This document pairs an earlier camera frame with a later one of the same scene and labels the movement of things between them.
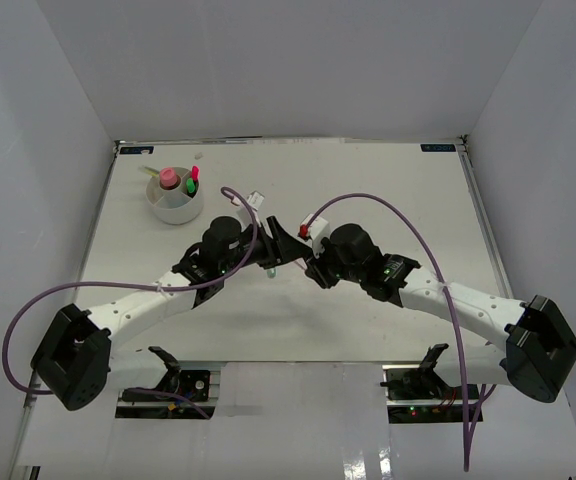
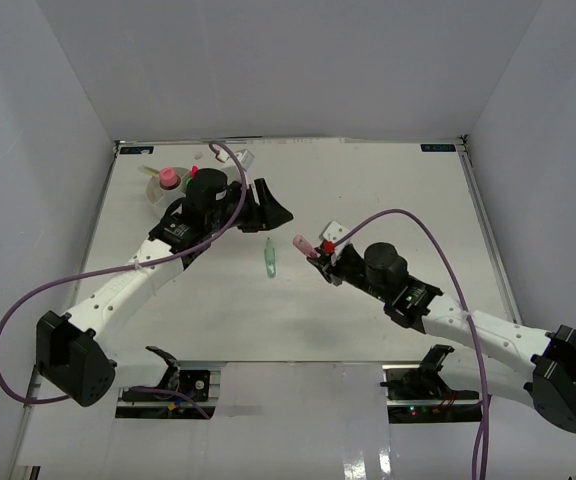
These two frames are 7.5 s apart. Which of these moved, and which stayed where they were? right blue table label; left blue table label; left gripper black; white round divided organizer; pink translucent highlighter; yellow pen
Moved: pink translucent highlighter; left gripper black
Stayed: left blue table label; yellow pen; white round divided organizer; right blue table label
